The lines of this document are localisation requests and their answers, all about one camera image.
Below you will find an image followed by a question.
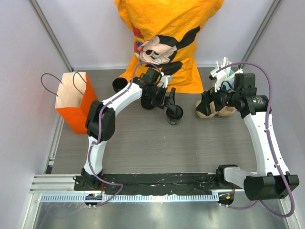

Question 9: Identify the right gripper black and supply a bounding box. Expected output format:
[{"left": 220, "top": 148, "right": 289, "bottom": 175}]
[{"left": 196, "top": 79, "right": 241, "bottom": 116}]

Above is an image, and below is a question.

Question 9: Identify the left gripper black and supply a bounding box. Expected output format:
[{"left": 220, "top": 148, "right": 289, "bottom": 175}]
[{"left": 148, "top": 85, "right": 176, "bottom": 112}]

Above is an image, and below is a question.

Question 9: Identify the black plastic cup lid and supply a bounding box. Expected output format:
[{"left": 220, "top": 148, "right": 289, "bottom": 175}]
[{"left": 166, "top": 105, "right": 183, "bottom": 114}]

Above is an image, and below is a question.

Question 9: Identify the orange paper bag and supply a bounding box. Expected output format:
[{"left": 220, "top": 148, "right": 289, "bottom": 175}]
[{"left": 47, "top": 71, "right": 98, "bottom": 135}]

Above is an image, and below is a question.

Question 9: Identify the black cup from stack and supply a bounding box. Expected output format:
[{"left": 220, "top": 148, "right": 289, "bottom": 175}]
[{"left": 166, "top": 113, "right": 183, "bottom": 125}]

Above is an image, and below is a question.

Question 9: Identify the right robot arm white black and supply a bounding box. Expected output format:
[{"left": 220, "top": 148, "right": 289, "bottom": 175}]
[{"left": 196, "top": 72, "right": 299, "bottom": 200}]

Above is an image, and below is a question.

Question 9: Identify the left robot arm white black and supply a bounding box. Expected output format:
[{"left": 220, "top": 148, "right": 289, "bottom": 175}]
[{"left": 75, "top": 68, "right": 183, "bottom": 190}]

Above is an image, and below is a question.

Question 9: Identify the black ribbed cup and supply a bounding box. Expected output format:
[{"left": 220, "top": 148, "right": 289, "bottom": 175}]
[{"left": 141, "top": 96, "right": 155, "bottom": 110}]

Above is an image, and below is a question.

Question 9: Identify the lower pulp cup carrier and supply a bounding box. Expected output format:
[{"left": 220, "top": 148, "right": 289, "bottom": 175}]
[{"left": 196, "top": 102, "right": 236, "bottom": 119}]

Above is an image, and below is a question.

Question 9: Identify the black cup with lettering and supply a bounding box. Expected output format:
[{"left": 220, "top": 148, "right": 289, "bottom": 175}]
[{"left": 112, "top": 77, "right": 129, "bottom": 93}]

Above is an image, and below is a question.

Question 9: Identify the orange cartoon mouse cloth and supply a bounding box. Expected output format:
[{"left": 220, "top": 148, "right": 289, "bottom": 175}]
[{"left": 115, "top": 0, "right": 224, "bottom": 94}]

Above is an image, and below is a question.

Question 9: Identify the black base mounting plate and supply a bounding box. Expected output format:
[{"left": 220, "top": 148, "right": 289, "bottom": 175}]
[{"left": 73, "top": 172, "right": 245, "bottom": 195}]

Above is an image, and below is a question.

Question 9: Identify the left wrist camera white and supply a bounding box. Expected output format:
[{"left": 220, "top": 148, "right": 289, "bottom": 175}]
[{"left": 158, "top": 72, "right": 173, "bottom": 89}]

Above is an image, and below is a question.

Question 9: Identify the aluminium frame rail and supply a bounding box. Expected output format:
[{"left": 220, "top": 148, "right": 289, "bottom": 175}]
[{"left": 28, "top": 0, "right": 74, "bottom": 72}]

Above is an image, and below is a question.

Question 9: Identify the white slotted cable duct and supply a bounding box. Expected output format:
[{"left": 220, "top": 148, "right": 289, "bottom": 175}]
[{"left": 41, "top": 192, "right": 219, "bottom": 203}]

